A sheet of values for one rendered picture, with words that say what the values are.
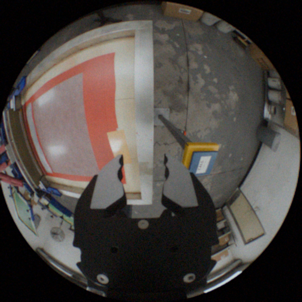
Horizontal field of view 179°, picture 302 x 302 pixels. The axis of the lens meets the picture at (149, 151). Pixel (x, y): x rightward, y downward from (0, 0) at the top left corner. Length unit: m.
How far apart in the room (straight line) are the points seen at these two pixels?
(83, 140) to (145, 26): 0.35
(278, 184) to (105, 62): 3.38
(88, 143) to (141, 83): 0.22
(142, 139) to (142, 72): 0.15
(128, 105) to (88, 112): 0.11
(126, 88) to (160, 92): 0.99
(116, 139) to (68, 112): 0.18
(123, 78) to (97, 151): 0.21
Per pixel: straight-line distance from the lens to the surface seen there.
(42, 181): 0.64
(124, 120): 0.25
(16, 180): 1.23
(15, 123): 0.60
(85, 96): 0.28
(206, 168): 0.36
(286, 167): 3.14
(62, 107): 0.34
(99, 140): 0.28
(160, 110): 1.20
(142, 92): 0.20
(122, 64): 0.26
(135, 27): 0.28
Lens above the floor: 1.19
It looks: 61 degrees down
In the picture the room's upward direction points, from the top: 175 degrees clockwise
